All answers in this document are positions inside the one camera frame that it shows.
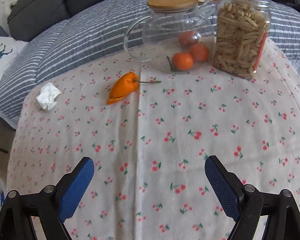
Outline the white deer print pillow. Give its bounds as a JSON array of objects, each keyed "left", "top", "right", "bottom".
[{"left": 0, "top": 36, "right": 28, "bottom": 82}]

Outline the orange peel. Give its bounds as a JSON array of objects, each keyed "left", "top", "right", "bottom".
[{"left": 107, "top": 72, "right": 140, "bottom": 105}]

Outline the glass teapot wooden lid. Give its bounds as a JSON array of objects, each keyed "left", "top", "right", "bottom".
[{"left": 123, "top": 0, "right": 215, "bottom": 73}]

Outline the orange tangerine back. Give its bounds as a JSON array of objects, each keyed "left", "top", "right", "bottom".
[{"left": 178, "top": 30, "right": 197, "bottom": 47}]

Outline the small crumpled white tissue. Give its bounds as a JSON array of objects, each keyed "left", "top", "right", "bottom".
[{"left": 36, "top": 82, "right": 61, "bottom": 111}]

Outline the jar of seeds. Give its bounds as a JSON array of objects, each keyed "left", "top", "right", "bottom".
[{"left": 214, "top": 0, "right": 271, "bottom": 79}]

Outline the orange tangerine front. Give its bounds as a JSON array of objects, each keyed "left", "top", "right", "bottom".
[{"left": 172, "top": 53, "right": 194, "bottom": 71}]

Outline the cherry print table cloth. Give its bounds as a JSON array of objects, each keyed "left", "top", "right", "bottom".
[{"left": 7, "top": 40, "right": 300, "bottom": 239}]

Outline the orange tangerine right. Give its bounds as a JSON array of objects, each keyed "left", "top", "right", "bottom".
[{"left": 189, "top": 43, "right": 210, "bottom": 62}]

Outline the orange tangerine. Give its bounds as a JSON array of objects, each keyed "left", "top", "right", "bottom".
[
  {"left": 172, "top": 53, "right": 194, "bottom": 71},
  {"left": 178, "top": 30, "right": 197, "bottom": 47},
  {"left": 189, "top": 43, "right": 210, "bottom": 62}
]

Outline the grey striped quilted cover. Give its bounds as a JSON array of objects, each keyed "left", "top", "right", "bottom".
[{"left": 0, "top": 0, "right": 300, "bottom": 128}]

